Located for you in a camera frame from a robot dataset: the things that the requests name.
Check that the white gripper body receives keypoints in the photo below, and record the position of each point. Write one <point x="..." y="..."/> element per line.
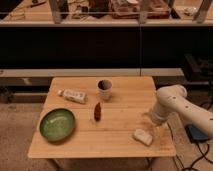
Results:
<point x="158" y="115"/>

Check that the white sponge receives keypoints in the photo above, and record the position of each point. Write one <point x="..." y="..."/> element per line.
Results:
<point x="143" y="136"/>

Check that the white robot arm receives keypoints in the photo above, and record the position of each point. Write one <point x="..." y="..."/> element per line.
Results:
<point x="171" y="99"/>

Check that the green ceramic bowl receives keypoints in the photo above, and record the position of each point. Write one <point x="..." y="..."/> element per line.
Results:
<point x="57" y="125"/>

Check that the white paper cup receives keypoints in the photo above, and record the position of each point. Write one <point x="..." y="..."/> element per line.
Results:
<point x="104" y="88"/>

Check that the wooden table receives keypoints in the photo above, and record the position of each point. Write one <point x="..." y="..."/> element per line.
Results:
<point x="112" y="136"/>

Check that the white tube bottle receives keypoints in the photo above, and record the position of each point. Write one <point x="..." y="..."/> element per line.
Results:
<point x="71" y="95"/>

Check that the wooden workbench shelf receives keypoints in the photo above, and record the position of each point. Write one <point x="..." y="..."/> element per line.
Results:
<point x="106" y="13"/>

